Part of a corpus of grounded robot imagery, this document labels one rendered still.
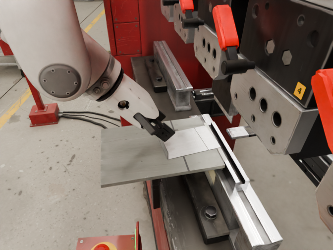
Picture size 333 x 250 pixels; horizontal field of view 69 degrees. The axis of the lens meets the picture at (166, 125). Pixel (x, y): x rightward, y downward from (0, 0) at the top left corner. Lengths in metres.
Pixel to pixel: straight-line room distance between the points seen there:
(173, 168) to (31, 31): 0.36
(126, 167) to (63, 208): 1.28
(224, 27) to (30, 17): 0.22
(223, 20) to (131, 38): 1.01
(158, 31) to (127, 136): 0.83
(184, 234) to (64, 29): 0.46
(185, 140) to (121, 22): 0.86
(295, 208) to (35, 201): 1.71
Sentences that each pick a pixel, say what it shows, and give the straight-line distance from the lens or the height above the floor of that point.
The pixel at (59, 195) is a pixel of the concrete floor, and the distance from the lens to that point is 1.86.
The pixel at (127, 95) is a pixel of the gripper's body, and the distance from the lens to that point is 0.41.
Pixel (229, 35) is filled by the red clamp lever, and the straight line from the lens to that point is 0.34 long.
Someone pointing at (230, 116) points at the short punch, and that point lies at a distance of 0.52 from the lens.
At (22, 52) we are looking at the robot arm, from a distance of 0.31.
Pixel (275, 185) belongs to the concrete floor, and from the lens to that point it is 1.92.
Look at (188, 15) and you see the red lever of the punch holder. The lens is 0.51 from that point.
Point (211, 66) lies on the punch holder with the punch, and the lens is 0.47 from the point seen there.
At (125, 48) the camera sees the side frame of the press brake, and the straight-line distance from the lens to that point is 1.35.
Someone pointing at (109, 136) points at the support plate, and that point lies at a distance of 0.61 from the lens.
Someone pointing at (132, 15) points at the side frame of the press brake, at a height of 1.09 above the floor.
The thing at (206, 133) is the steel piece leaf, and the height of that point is 1.00.
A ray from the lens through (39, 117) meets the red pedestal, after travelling 2.49.
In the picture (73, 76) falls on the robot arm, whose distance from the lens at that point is 0.31.
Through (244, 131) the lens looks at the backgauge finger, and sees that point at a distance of 0.63.
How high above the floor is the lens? 1.39
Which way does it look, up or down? 38 degrees down
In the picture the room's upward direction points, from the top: straight up
